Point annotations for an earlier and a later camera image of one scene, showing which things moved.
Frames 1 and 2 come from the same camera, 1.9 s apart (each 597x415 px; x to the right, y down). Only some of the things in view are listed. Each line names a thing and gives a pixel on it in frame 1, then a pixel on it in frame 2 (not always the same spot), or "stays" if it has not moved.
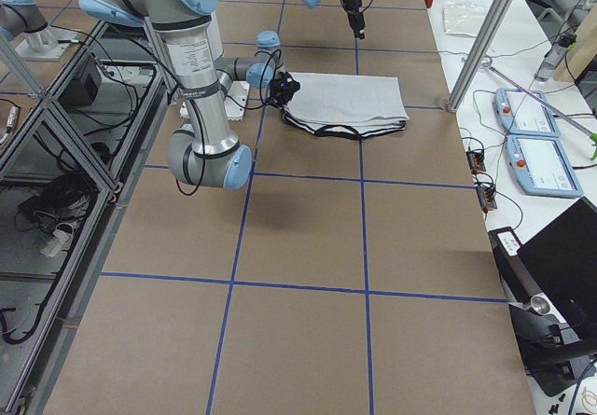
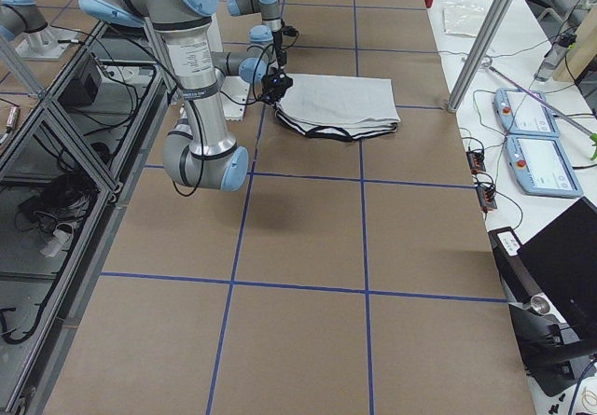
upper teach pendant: [524, 112] stays
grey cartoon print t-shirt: [350, 105] stays
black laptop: [562, 256] stays
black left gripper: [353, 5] → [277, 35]
